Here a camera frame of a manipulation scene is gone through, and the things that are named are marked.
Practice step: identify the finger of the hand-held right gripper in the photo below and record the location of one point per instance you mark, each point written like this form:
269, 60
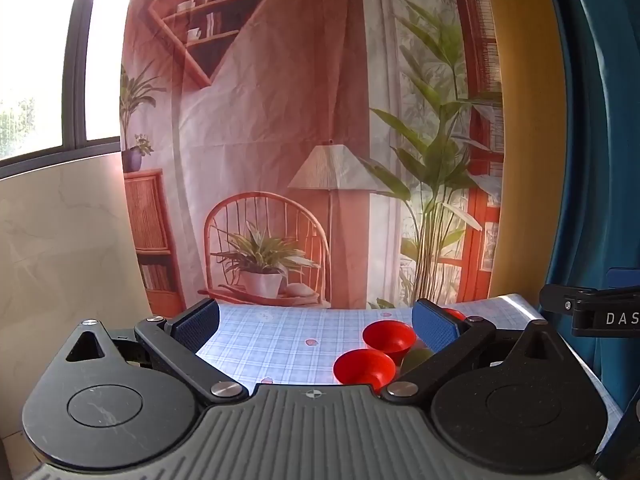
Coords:
562, 300

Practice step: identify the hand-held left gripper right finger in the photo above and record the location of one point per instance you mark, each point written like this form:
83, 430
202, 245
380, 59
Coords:
434, 325

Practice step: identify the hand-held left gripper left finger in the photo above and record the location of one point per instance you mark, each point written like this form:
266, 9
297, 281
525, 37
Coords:
197, 321

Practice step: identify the red bowl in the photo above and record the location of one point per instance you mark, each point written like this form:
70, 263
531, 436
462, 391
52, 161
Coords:
365, 367
389, 340
455, 314

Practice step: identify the blue checkered tablecloth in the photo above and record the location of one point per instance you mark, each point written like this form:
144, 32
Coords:
280, 340

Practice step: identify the blue curtain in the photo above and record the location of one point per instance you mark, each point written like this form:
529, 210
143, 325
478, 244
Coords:
595, 135

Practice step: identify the printed room backdrop cloth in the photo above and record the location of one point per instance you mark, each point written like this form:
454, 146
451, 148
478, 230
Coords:
300, 135

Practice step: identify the dark window frame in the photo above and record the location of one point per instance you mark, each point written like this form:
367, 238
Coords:
75, 110

